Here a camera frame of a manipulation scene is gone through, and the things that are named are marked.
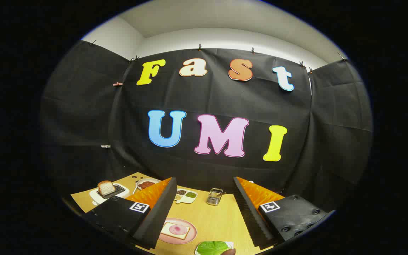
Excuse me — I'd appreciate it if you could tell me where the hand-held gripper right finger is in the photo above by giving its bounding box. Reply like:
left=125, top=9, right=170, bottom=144
left=233, top=176, right=335, bottom=248

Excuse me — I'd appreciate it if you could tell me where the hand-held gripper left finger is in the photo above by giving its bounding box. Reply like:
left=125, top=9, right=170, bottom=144
left=84, top=177, right=178, bottom=250

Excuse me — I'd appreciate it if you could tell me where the green lettuce leaf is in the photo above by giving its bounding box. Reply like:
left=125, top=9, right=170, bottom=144
left=197, top=241, right=233, bottom=255

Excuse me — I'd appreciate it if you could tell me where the toasted white bread slice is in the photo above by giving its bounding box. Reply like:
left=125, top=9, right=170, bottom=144
left=97, top=180, right=117, bottom=196

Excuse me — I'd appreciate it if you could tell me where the white bread slice with ham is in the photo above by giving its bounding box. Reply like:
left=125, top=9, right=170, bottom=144
left=160, top=221, right=191, bottom=240

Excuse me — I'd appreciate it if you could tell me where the white divided dish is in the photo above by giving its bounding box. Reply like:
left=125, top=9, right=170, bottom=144
left=174, top=189, right=198, bottom=204

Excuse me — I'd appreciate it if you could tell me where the white oval plate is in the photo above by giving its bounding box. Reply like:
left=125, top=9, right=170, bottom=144
left=136, top=178, right=162, bottom=192

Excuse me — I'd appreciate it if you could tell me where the pink round plate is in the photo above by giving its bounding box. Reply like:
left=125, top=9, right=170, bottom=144
left=158, top=218, right=197, bottom=245

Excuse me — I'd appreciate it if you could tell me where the white square plate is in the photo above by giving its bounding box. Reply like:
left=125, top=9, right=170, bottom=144
left=194, top=242, right=234, bottom=255

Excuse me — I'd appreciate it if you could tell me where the white toaster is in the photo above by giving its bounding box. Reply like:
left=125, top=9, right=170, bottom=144
left=89, top=182, right=130, bottom=205

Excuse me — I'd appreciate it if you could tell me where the metal wire utensil holder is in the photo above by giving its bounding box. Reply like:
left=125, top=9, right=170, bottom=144
left=206, top=188, right=223, bottom=206

